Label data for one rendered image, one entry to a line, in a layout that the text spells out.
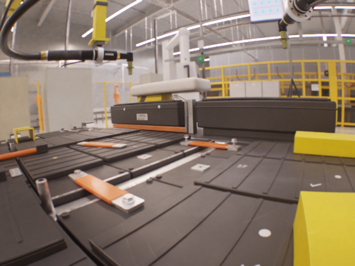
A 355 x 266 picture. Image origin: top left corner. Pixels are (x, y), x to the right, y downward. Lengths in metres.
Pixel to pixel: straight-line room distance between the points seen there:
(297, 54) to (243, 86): 7.04
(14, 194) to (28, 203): 0.04
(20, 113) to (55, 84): 1.01
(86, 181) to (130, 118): 0.63
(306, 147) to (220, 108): 0.32
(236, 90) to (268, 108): 9.08
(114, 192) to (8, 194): 0.13
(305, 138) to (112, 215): 0.32
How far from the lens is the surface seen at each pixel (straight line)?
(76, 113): 4.88
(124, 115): 0.92
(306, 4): 0.60
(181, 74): 3.17
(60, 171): 0.34
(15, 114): 4.59
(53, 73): 4.77
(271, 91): 9.18
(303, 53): 15.45
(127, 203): 0.21
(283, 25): 0.77
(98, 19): 0.98
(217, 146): 0.44
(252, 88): 9.39
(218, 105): 0.61
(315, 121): 0.55
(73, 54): 0.90
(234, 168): 0.28
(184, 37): 3.54
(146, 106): 0.80
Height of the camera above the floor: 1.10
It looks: 9 degrees down
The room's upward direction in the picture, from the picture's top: 3 degrees counter-clockwise
